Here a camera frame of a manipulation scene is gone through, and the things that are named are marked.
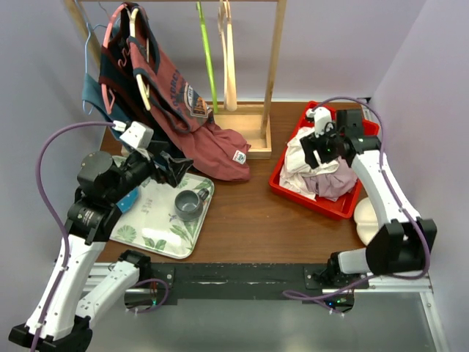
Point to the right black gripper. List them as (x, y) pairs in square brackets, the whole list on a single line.
[(311, 143)]

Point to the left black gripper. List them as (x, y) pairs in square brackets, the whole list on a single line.
[(174, 168)]

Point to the white tank top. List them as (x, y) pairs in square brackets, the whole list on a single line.
[(296, 175)]

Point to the green plastic hanger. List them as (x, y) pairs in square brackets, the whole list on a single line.
[(208, 58)]

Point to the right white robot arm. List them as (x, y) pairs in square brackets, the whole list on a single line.
[(404, 239)]

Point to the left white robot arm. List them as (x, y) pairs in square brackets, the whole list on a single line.
[(64, 318)]

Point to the red graphic tank top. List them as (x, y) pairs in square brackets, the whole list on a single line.
[(184, 115)]

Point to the navy maroon tank top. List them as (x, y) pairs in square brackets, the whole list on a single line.
[(143, 116)]

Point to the teal tank top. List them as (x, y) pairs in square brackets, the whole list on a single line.
[(91, 92)]

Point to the wooden hanger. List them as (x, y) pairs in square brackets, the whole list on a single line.
[(227, 43)]

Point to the pink hanger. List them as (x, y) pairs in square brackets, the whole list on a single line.
[(116, 71)]

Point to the grey ceramic mug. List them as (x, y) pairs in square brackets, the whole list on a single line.
[(188, 205)]

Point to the pink crumpled garment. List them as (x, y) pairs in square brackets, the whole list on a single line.
[(332, 185)]

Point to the floral serving tray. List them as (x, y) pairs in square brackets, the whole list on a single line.
[(152, 223)]

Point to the wooden clothes rack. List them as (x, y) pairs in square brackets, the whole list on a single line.
[(252, 119)]

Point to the blue dotted plate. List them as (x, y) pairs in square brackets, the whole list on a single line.
[(128, 201)]

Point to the cream divided plate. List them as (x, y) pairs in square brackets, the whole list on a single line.
[(366, 221)]

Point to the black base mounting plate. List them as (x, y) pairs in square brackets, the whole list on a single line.
[(258, 281)]

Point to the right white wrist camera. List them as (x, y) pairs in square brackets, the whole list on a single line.
[(322, 119)]

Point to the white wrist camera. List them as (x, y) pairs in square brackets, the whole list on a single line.
[(322, 119), (135, 134)]

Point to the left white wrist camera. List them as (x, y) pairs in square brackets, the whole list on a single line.
[(135, 134)]

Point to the light blue wire hanger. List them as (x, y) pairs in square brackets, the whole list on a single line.
[(97, 26)]

